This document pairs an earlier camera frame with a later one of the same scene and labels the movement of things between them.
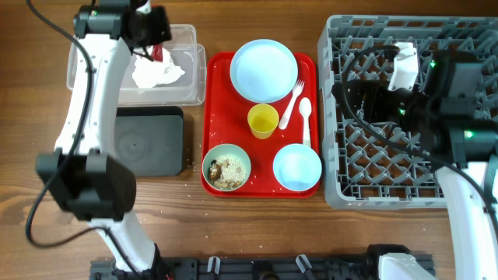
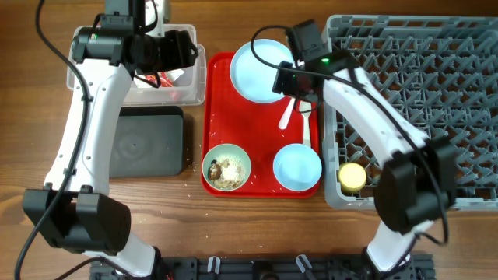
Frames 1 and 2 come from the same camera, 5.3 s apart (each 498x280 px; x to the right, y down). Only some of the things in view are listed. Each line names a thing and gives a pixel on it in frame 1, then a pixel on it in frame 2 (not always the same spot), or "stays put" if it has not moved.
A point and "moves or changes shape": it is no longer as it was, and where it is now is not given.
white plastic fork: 290,104 stays put
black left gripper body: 159,28 to 166,53
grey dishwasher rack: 367,166 stays put
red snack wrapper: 156,53 moves or changes shape
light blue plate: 264,71 stays put
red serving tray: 259,129 stays put
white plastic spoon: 305,106 stays put
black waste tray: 150,139 stays put
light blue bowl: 297,167 stays put
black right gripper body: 371,103 to 284,86
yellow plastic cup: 263,120 to 352,177
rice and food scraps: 227,172 stays put
